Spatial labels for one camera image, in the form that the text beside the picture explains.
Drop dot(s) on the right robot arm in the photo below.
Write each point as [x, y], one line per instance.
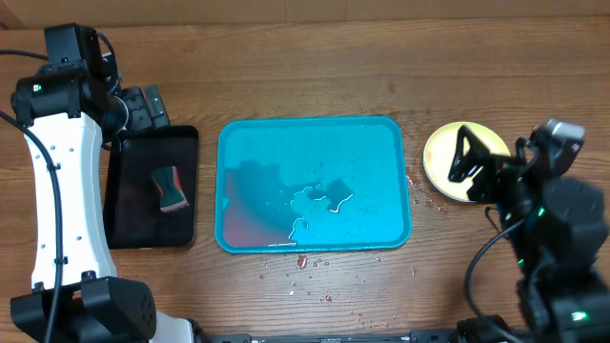
[555, 225]

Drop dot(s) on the teal plastic tray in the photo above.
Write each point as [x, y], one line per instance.
[328, 184]

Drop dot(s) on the yellow-green plate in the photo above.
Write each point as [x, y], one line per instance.
[439, 150]

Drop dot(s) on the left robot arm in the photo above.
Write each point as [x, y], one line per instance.
[76, 295]

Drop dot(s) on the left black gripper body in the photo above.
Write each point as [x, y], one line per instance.
[140, 117]

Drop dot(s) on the white plate with red stain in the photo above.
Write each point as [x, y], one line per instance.
[454, 191]

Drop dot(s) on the black tray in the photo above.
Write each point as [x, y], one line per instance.
[132, 215]

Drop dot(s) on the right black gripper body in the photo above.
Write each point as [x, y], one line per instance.
[490, 187]

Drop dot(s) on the pink and green sponge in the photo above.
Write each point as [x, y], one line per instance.
[172, 197]

